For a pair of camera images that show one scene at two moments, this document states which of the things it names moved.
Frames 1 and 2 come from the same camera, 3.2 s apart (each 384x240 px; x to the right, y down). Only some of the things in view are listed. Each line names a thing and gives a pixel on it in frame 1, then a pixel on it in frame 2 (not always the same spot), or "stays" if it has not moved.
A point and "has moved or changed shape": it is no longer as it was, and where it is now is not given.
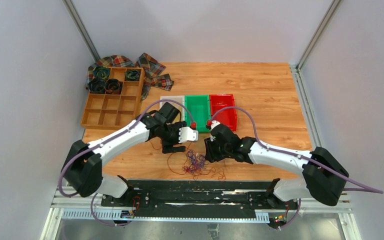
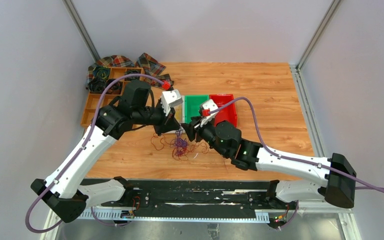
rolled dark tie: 97,86 stays
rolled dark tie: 113,86 stays
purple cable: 198,161 has moved or changed shape
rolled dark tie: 101,72 stays
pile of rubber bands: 189,163 has moved or changed shape
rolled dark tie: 132,75 stays
